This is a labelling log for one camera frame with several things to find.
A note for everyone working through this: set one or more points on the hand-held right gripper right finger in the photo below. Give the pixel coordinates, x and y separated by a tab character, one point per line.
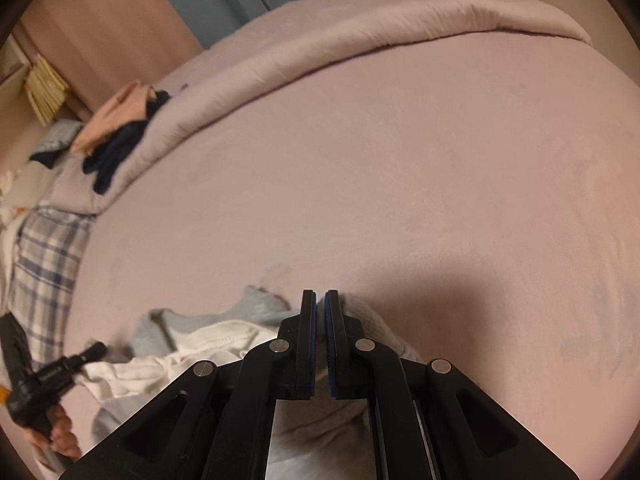
334	340

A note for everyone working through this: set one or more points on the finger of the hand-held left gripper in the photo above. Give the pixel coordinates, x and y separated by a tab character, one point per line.
87	354

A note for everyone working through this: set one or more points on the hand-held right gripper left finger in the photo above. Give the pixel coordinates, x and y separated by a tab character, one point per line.
306	330

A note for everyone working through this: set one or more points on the grey sweatshirt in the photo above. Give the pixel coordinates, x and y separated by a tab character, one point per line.
160	330

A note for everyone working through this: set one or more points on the person's left hand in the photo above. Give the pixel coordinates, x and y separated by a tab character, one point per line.
62	435

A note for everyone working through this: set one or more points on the plaid cloth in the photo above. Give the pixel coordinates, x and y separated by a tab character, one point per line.
45	270

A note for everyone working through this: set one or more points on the cream white cloth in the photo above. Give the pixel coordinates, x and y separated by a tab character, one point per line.
10	210

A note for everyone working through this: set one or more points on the navy cloth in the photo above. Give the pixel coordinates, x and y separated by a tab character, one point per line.
117	155

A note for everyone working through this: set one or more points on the striped pillow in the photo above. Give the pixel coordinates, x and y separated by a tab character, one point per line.
60	137

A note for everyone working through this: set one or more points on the peach cloth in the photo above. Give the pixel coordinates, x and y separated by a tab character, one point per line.
107	120

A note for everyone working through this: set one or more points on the yellow pleated fabric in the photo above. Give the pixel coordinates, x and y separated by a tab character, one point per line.
47	90

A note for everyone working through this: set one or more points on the lilac folded comforter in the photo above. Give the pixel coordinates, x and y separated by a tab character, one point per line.
310	45

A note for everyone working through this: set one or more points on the white shelf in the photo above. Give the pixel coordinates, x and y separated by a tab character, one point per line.
12	62

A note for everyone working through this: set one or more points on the pink curtain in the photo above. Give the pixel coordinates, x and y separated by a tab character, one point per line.
115	25

